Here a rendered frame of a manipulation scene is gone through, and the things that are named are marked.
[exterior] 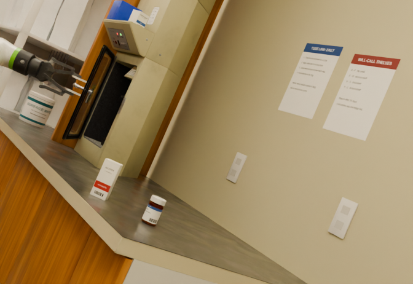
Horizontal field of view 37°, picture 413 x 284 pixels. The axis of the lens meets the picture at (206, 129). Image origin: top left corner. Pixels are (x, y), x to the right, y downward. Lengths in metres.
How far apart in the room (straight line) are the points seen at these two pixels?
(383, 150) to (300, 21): 0.78
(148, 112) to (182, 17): 0.40
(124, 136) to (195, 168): 0.37
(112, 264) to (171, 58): 1.22
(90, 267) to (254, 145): 1.01
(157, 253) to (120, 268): 0.09
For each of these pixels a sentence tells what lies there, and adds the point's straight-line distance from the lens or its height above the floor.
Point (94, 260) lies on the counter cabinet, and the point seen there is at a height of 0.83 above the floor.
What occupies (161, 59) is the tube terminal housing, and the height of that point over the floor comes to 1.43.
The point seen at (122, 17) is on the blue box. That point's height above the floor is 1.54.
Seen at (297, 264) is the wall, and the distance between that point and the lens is 2.00.
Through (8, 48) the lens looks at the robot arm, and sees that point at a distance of 2.55.
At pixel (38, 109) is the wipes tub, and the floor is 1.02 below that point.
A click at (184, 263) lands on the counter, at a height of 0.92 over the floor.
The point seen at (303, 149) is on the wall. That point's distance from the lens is 2.14.
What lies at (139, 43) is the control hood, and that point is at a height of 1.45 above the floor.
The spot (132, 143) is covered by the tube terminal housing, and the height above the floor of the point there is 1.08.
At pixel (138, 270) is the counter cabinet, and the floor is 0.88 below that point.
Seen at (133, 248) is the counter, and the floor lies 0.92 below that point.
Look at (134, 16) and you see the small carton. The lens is 2.49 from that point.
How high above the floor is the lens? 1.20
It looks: 1 degrees up
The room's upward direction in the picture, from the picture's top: 24 degrees clockwise
